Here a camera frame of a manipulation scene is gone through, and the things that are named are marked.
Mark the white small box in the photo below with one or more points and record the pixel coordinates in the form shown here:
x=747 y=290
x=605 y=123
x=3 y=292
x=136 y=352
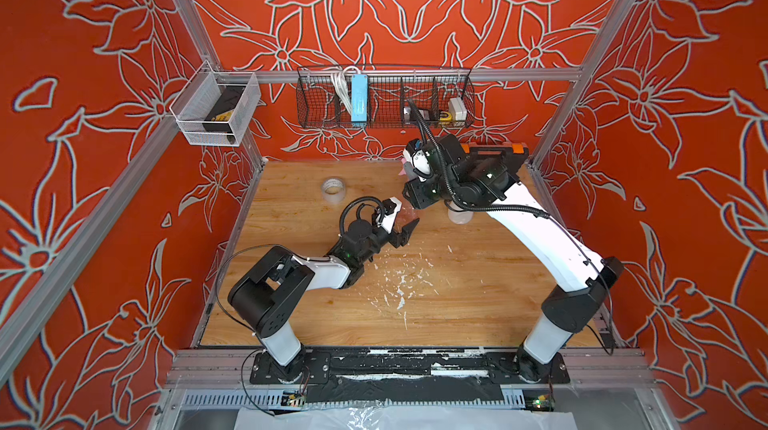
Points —
x=457 y=111

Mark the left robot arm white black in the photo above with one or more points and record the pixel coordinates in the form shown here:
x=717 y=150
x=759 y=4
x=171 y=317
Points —
x=264 y=299

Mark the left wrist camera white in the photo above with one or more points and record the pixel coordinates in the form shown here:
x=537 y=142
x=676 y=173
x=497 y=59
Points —
x=388 y=214

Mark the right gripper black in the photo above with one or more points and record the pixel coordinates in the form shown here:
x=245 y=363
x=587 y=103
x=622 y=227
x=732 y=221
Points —
x=414 y=193

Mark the black orange tool case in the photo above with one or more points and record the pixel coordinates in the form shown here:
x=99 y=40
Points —
x=511 y=155

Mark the white spray bottle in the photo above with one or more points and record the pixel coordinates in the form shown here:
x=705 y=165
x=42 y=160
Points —
x=459 y=216

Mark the black wire basket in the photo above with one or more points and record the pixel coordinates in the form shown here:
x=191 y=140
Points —
x=323 y=95

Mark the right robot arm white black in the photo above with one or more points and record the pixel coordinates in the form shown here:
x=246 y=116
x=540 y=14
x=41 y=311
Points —
x=583 y=278

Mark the light blue box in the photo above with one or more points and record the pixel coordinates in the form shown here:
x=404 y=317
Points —
x=359 y=99

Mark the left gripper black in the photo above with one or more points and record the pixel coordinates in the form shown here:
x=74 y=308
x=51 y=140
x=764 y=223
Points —
x=403 y=238

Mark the clear tape roll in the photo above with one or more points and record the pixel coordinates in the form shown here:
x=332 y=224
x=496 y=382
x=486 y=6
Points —
x=333 y=191

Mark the clear plastic wall bin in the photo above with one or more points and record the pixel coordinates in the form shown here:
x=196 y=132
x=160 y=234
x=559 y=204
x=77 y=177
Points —
x=215 y=108

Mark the transparent pink spray bottle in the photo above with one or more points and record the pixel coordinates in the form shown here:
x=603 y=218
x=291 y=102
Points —
x=409 y=211

